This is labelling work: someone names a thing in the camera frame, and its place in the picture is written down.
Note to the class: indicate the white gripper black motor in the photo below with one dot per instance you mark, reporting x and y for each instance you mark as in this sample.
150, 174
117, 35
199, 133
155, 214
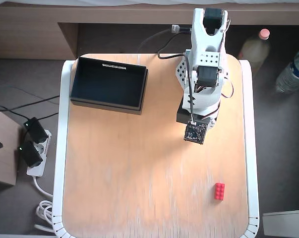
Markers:
211, 123

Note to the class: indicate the red lego brick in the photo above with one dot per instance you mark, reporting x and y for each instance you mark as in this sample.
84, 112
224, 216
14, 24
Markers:
219, 191

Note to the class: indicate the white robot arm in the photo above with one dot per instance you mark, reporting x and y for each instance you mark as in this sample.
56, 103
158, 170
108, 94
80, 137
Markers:
206, 48

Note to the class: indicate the black plastic bin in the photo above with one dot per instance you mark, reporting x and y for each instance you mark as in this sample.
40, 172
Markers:
107, 84

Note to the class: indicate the juice bottle pink cap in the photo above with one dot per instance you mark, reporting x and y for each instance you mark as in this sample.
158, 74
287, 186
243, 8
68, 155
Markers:
256, 49

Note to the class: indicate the clear water bottle blue label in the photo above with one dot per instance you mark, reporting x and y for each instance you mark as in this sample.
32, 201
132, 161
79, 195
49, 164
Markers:
291, 73

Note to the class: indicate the grey white board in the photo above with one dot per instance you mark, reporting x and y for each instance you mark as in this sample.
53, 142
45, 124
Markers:
285, 224

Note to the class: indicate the white power strip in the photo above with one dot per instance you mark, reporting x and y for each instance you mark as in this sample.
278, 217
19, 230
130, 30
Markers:
41, 151

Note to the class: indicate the black power adapter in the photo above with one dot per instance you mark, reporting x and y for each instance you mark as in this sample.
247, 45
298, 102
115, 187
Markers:
36, 130
30, 153

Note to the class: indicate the brown wooden furniture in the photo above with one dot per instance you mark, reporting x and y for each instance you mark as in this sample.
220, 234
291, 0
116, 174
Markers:
27, 29

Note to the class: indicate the brown cardboard box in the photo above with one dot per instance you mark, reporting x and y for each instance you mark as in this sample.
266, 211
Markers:
5, 161

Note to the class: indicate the black camera circuit board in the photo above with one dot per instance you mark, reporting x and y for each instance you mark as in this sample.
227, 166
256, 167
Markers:
195, 134

